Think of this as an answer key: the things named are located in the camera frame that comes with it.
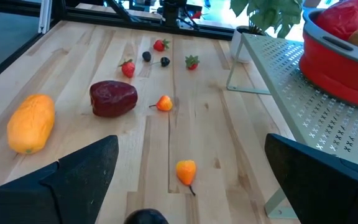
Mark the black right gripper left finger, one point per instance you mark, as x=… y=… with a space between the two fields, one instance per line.
x=57 y=199

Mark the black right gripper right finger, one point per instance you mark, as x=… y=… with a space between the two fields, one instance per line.
x=322 y=193

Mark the yellow orange mango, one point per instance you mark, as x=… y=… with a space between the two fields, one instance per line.
x=31 y=124

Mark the dark brown round fruit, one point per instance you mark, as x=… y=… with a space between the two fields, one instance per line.
x=146 y=217

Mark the red bowl with grey rim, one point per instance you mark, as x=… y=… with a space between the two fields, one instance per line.
x=337 y=81

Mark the dark maroon fruit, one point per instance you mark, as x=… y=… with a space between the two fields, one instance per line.
x=113 y=99

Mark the small orange yellow fruit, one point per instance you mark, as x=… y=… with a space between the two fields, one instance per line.
x=165 y=103
x=186 y=172

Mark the small red strawberry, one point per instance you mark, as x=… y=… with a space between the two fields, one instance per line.
x=192 y=63
x=128 y=69
x=159 y=45

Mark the small dark purple berry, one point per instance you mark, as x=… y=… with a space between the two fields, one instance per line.
x=146 y=56

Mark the small blackberry with stem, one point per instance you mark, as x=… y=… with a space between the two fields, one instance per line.
x=165 y=61

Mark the large red fruit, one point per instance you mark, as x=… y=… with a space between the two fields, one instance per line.
x=343 y=18

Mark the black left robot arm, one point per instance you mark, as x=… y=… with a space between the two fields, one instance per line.
x=170 y=12

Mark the green perforated metal shelf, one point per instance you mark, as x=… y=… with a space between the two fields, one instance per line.
x=291 y=81

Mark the white plant pot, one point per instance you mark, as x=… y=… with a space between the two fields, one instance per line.
x=238 y=43

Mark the green monstera plant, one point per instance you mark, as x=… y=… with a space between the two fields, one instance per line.
x=269 y=15

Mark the silver metal post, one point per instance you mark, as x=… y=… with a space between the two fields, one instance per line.
x=44 y=15

